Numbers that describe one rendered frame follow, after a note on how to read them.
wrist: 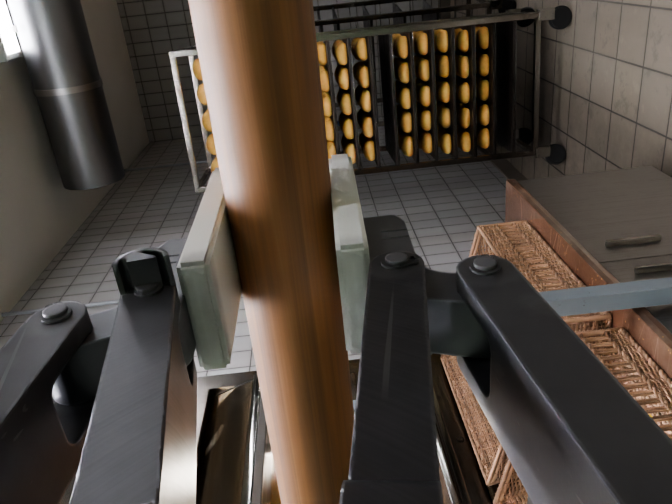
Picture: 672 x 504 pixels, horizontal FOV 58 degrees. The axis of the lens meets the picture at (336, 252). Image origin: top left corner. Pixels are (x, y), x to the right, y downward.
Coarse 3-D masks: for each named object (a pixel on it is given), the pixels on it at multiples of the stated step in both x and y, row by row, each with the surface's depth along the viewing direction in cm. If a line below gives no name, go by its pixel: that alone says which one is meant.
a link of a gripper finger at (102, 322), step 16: (176, 240) 17; (176, 256) 16; (176, 272) 15; (96, 320) 13; (112, 320) 13; (96, 336) 13; (192, 336) 14; (80, 352) 13; (96, 352) 13; (192, 352) 14; (64, 368) 13; (80, 368) 13; (96, 368) 13; (64, 384) 13; (80, 384) 13; (96, 384) 13; (64, 400) 13; (80, 400) 13
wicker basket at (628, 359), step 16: (592, 336) 128; (608, 336) 126; (624, 336) 125; (608, 352) 121; (624, 352) 120; (640, 352) 120; (608, 368) 116; (624, 368) 128; (640, 368) 116; (656, 368) 114; (624, 384) 112; (640, 384) 112; (656, 384) 111; (640, 400) 108; (656, 400) 107; (656, 416) 104; (512, 480) 144; (496, 496) 146; (512, 496) 146
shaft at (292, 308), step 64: (192, 0) 14; (256, 0) 14; (256, 64) 14; (256, 128) 15; (320, 128) 16; (256, 192) 16; (320, 192) 16; (256, 256) 17; (320, 256) 17; (256, 320) 18; (320, 320) 18; (320, 384) 18; (320, 448) 20
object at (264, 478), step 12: (264, 420) 164; (264, 432) 160; (264, 444) 156; (264, 456) 152; (264, 468) 149; (264, 480) 146; (276, 480) 156; (252, 492) 142; (264, 492) 144; (276, 492) 153
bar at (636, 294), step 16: (576, 288) 123; (592, 288) 123; (608, 288) 122; (624, 288) 122; (640, 288) 121; (656, 288) 121; (560, 304) 121; (576, 304) 121; (592, 304) 121; (608, 304) 121; (624, 304) 122; (640, 304) 122; (656, 304) 122; (528, 496) 81
